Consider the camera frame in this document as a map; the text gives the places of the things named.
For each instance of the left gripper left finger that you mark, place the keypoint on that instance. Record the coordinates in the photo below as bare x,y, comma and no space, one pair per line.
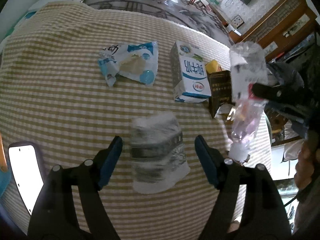
69,205

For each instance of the clear plastic bag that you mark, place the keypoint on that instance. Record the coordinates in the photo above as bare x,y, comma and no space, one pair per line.
248,66

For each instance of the dark brown small box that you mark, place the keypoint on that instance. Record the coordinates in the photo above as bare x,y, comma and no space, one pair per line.
221,90

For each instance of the yellow iced tea carton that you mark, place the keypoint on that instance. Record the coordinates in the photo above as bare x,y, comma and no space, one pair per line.
212,67

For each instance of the white milk carton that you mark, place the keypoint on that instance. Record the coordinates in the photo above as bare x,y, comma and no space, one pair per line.
189,77

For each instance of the grey white wrapper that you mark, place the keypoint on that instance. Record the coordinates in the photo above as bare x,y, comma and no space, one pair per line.
158,157

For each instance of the blue white snack wrapper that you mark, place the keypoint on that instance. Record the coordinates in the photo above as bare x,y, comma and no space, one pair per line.
135,62

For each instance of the person right hand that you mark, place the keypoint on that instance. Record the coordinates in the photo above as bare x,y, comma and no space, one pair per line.
305,166

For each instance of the white screen smartphone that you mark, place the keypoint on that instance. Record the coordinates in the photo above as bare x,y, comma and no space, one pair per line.
28,169

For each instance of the low tv cabinet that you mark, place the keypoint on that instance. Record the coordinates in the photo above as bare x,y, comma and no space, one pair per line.
226,22

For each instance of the beige striped table cloth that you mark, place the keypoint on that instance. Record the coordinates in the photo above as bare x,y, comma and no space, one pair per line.
54,94

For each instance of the grey patterned floor rug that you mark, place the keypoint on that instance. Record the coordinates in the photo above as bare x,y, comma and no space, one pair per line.
179,11

